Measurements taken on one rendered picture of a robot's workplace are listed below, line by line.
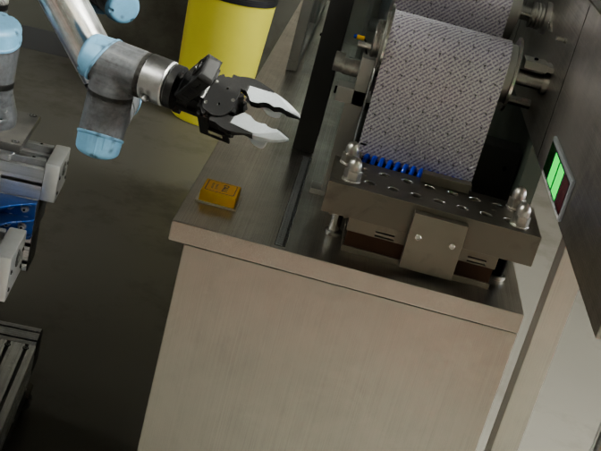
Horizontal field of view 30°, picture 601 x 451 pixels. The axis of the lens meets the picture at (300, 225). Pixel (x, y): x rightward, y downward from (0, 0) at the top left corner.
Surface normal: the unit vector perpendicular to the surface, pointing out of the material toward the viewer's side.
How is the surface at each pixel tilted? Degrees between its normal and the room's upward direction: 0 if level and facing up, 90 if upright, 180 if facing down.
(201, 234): 90
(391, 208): 90
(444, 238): 90
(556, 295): 90
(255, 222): 0
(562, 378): 0
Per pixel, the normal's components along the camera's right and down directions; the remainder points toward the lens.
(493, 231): -0.10, 0.36
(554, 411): 0.24, -0.90
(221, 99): 0.00, -0.41
